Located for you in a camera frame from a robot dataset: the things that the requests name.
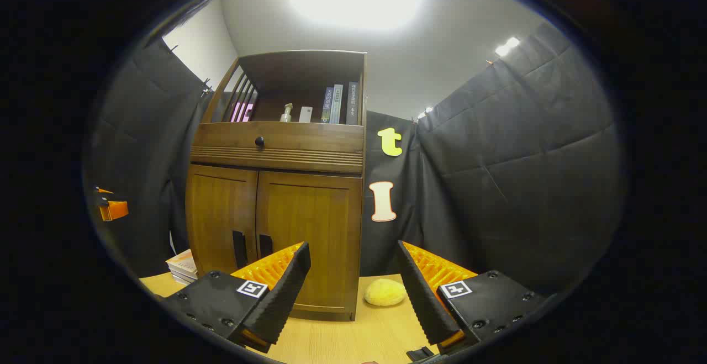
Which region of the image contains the stack of books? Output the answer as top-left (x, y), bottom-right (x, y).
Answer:
top-left (166, 249), bottom-right (198, 286)

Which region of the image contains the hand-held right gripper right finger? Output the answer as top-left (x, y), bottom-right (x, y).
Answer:
top-left (395, 240), bottom-right (547, 356)

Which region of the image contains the pale green book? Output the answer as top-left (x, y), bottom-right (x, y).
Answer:
top-left (330, 84), bottom-right (344, 124)

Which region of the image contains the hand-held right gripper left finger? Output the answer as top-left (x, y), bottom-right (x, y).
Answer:
top-left (160, 241), bottom-right (312, 354)

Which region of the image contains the wooden double-door shoe cabinet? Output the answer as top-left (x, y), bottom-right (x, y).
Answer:
top-left (185, 49), bottom-right (368, 321)

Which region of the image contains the dark blue book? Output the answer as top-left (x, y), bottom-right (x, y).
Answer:
top-left (346, 81), bottom-right (360, 126)

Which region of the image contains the wooden cabinet door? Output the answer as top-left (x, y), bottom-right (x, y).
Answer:
top-left (186, 164), bottom-right (260, 279)
top-left (256, 171), bottom-right (363, 315)

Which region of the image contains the yellow sponge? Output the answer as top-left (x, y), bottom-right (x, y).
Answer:
top-left (363, 278), bottom-right (408, 307)

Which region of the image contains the grey-blue book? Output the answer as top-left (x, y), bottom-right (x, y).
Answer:
top-left (321, 87), bottom-right (335, 124)

